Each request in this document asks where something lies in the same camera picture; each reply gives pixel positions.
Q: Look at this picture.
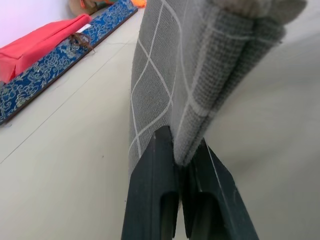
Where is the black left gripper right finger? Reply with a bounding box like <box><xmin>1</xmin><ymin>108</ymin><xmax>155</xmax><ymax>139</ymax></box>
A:
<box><xmin>180</xmin><ymin>137</ymin><xmax>260</xmax><ymax>240</ymax></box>

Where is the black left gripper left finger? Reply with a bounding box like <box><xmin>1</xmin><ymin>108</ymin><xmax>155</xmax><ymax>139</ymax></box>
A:
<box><xmin>121</xmin><ymin>125</ymin><xmax>180</xmax><ymax>240</ymax></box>

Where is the grey checked towel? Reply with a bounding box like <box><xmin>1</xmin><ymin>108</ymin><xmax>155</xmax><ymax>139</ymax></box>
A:
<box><xmin>127</xmin><ymin>0</ymin><xmax>308</xmax><ymax>180</ymax></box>

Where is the red fabric pouch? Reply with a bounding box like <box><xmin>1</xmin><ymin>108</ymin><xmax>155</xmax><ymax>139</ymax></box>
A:
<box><xmin>0</xmin><ymin>13</ymin><xmax>92</xmax><ymax>83</ymax></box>

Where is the blue patterned mat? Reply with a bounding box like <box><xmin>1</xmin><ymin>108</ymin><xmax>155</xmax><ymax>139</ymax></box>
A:
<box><xmin>0</xmin><ymin>0</ymin><xmax>139</xmax><ymax>126</ymax></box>

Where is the orange fabric item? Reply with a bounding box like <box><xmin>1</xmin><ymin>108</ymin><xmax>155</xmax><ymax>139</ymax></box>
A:
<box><xmin>79</xmin><ymin>0</ymin><xmax>147</xmax><ymax>9</ymax></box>

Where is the brown tassel cord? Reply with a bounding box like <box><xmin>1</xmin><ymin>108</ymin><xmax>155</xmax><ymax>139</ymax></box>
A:
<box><xmin>69</xmin><ymin>31</ymin><xmax>97</xmax><ymax>54</ymax></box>

